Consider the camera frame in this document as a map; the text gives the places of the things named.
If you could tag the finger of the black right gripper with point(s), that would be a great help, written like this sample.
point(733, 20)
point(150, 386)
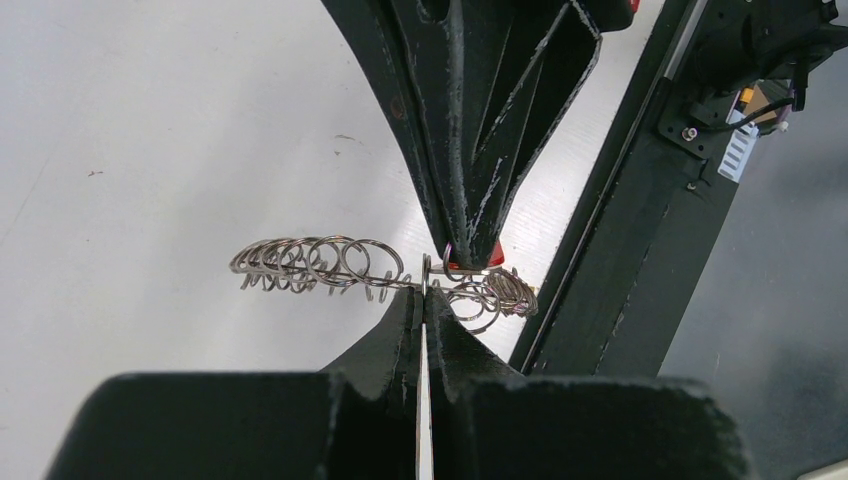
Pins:
point(380, 35)
point(521, 65)

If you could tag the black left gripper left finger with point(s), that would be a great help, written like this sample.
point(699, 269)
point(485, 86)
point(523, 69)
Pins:
point(375, 397)

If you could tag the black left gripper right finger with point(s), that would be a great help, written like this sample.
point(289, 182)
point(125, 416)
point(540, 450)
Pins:
point(457, 362)

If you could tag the metal disc keyring with rings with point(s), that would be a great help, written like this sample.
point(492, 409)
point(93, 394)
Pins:
point(339, 264)

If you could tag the right white cable duct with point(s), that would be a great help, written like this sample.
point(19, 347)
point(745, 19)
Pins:
point(738, 152)

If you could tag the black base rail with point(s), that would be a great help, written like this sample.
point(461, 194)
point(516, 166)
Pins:
point(654, 204)

